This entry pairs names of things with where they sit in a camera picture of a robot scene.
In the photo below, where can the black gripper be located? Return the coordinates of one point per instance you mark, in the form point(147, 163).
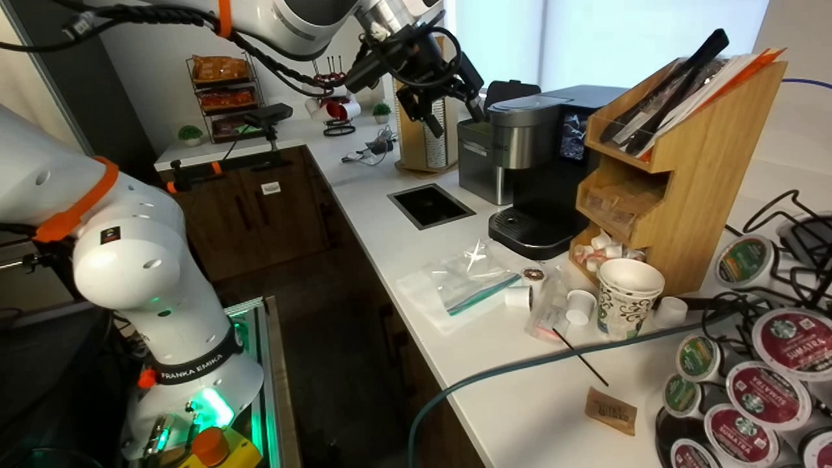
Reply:
point(416, 67)

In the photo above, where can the black and silver coffeemaker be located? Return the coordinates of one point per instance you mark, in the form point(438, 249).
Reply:
point(535, 173)

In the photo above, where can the patterned paper coffee cup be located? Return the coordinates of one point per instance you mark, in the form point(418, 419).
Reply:
point(628, 302)

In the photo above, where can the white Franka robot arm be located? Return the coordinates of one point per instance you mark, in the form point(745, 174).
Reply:
point(131, 260)

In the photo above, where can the wooden cup dispenser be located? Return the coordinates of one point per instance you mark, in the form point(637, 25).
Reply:
point(411, 146)

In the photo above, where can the small white creamer cup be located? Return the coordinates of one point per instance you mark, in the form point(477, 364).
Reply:
point(671, 310)
point(578, 304)
point(517, 299)

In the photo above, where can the clear plastic cup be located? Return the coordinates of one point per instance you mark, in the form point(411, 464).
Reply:
point(550, 307)

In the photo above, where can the green lid coffee pod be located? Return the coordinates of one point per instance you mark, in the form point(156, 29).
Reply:
point(745, 260)
point(697, 356)
point(682, 394)

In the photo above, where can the red lid coffee pod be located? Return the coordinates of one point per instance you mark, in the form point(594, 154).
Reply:
point(820, 450)
point(768, 395)
point(795, 341)
point(691, 457)
point(738, 434)

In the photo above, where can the stack of paper cups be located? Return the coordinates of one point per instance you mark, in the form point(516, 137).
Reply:
point(444, 145)

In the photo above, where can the small clutter pile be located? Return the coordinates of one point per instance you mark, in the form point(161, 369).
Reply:
point(369, 148)

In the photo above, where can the black rectangular tray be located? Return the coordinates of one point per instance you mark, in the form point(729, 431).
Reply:
point(430, 206)

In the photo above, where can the red and white mug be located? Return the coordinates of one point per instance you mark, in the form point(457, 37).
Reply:
point(340, 109)

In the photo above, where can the black handheld device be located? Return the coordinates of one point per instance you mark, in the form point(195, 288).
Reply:
point(269, 115)

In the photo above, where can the clear plastic zip bag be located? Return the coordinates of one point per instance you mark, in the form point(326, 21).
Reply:
point(457, 288)

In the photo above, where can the bright window pane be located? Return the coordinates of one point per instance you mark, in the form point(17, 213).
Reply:
point(651, 39)

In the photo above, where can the black utensils bundle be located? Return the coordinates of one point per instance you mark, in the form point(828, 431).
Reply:
point(665, 91)

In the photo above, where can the dark wooden counter cabinet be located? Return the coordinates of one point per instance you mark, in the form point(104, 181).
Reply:
point(261, 217)

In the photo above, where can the snack display rack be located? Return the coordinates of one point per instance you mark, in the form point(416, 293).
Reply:
point(222, 94)

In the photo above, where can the small green round object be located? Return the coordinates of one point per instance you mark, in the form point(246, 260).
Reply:
point(190, 133)

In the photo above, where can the wooden condiment organizer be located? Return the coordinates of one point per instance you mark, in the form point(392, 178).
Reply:
point(703, 190)

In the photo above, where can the orange edged paper stack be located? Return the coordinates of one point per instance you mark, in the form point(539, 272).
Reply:
point(730, 76)

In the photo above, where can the black stir stick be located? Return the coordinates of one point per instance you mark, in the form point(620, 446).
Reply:
point(581, 356)

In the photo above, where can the robot stand with green light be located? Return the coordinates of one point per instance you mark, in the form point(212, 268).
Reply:
point(261, 380)

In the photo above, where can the brown sugar packet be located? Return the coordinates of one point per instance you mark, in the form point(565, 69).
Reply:
point(611, 412)

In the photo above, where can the orange emergency stop button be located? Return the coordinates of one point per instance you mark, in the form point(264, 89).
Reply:
point(212, 446)

